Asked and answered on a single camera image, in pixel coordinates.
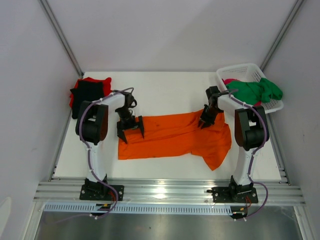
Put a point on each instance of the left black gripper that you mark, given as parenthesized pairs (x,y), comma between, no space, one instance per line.
(121,133)

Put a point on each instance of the red folded t shirt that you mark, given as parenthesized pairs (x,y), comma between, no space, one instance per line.
(106,85)

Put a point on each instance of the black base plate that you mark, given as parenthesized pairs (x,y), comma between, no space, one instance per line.
(234,194)
(96,191)

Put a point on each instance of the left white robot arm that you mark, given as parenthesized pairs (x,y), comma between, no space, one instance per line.
(92,127)

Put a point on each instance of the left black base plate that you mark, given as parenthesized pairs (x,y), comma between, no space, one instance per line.
(96,191)

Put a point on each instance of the white plastic basket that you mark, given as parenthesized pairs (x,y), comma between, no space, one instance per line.
(246,72)

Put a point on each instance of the black folded t shirt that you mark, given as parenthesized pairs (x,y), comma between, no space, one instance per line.
(85,91)

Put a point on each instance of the pink t shirt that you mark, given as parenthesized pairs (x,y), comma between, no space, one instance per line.
(248,92)

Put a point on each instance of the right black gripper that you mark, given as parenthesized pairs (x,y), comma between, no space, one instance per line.
(207,117)

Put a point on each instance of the aluminium mounting rail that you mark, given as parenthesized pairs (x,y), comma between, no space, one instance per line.
(166,191)

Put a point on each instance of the orange t shirt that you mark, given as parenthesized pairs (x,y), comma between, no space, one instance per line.
(176,135)

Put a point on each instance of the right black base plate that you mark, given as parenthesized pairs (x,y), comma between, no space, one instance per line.
(234,194)

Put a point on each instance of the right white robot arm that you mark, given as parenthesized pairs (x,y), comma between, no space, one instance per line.
(250,129)

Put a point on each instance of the green t shirt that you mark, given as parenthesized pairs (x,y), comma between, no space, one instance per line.
(271,90)

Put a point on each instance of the white slotted cable duct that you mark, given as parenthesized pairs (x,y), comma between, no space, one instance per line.
(134,208)

